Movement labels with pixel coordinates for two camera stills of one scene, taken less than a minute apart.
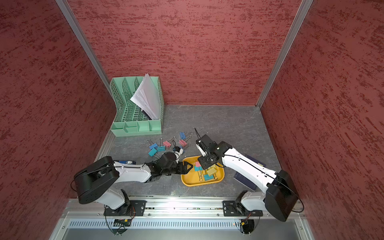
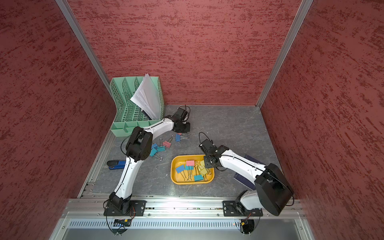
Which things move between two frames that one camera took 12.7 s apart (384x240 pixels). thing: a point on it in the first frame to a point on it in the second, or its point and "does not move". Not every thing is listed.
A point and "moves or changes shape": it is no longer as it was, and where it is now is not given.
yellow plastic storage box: [194, 178] moves or changes shape
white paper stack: [147, 97] does not move
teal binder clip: [153, 152] does not move
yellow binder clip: [211, 171] to [202, 170]
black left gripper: [185, 167] to [187, 130]
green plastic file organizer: [129, 119] does not move
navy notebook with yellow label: [245, 180] does not move
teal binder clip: [199, 169] to [189, 168]
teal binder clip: [207, 177] to [198, 177]
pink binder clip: [168, 143] does not move
